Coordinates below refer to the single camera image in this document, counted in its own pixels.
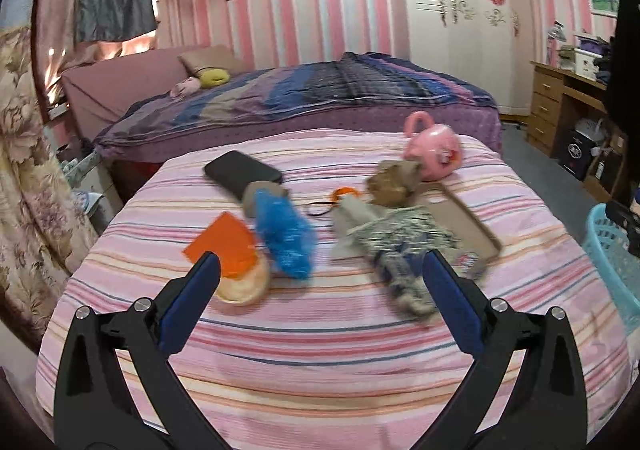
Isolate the beige round lid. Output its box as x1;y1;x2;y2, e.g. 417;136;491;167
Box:
215;255;270;306

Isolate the orange paper piece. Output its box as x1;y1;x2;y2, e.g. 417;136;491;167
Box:
183;212;258;280

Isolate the dark snack bag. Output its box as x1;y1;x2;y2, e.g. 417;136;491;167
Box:
352;206;486;286

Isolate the blue mesh bath sponge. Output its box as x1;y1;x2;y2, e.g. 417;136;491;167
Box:
255;198;317;280

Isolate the light blue trash basket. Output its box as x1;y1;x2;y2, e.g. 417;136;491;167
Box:
582;203;639;335

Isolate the black bag under desk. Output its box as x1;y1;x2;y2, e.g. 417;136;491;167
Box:
559;129;598;181

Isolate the black hanging coat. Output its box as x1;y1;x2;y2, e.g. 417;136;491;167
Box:
602;0;640;142

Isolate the brown phone case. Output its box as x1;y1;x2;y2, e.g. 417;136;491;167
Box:
412;181;502;262

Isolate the wooden desk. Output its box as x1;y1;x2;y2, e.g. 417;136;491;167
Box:
526;62;627;202

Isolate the white box on desk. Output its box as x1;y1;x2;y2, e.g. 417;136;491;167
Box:
574;48;602;82

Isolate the floral curtain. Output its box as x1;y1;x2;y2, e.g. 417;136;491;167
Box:
0;25;98;352

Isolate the desk lamp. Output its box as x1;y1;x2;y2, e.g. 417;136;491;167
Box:
546;20;566;66

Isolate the pink plastic cup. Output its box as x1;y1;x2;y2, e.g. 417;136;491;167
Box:
404;111;463;181

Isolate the pink striped bed sheet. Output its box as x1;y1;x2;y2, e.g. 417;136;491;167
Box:
36;136;636;449

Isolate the white wardrobe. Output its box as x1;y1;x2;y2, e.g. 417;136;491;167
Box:
406;0;535;118

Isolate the black phone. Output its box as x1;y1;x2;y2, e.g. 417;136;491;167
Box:
204;150;283;201

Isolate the striped plaid blanket bed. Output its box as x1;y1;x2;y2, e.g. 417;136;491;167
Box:
93;51;502;163

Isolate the pink sofa headboard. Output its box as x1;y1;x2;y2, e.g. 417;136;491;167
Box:
61;46;198;141

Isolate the pink plush toy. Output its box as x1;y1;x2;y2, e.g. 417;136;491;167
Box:
169;76;201;100

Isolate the yellow plush toy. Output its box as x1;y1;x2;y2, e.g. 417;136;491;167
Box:
198;68;231;89

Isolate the tan pillow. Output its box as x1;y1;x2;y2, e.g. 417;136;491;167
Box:
178;45;250;76

